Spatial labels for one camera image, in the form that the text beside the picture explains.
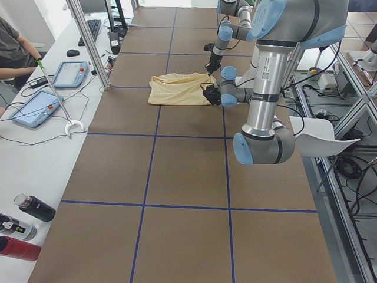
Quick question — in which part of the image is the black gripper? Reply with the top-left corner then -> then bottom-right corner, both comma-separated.
206,53 -> 223,73

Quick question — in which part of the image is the cream long-sleeve graphic shirt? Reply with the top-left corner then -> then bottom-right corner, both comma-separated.
148,73 -> 216,106

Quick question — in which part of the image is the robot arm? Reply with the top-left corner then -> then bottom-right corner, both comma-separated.
204,1 -> 254,75
217,1 -> 348,165

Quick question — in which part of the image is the white plastic chair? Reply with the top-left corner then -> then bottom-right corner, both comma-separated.
290,116 -> 360,157

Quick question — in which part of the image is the black keyboard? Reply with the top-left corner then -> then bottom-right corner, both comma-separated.
87,19 -> 102,42

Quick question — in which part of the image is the black computer mouse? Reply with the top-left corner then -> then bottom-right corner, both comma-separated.
66,49 -> 80,57

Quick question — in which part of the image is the far teach pendant tablet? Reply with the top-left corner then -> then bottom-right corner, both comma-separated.
52,61 -> 88,89

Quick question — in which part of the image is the teach pendant tablet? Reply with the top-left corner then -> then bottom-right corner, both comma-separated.
9,90 -> 60,128
52,61 -> 88,89

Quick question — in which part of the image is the reacher grabber tool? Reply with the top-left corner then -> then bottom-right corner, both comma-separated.
37,60 -> 84,139

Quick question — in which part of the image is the near teach pendant tablet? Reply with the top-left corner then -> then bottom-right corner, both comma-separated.
9,90 -> 60,128

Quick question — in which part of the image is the seated person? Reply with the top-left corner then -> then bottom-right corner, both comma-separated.
1,18 -> 43,90

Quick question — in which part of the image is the black water bottle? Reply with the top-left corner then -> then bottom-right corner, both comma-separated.
14,194 -> 56,222

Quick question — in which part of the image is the grey metal bottle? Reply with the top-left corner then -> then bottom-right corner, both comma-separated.
1,214 -> 37,241

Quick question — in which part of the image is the red water bottle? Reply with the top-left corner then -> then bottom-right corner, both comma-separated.
1,236 -> 41,261

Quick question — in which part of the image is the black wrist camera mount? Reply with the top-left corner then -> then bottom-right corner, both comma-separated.
200,83 -> 221,106
203,43 -> 214,51

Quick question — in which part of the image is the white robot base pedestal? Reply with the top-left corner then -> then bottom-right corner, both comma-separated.
235,67 -> 257,88

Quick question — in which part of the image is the aluminium frame post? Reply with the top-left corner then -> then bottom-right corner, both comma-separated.
66,0 -> 110,90

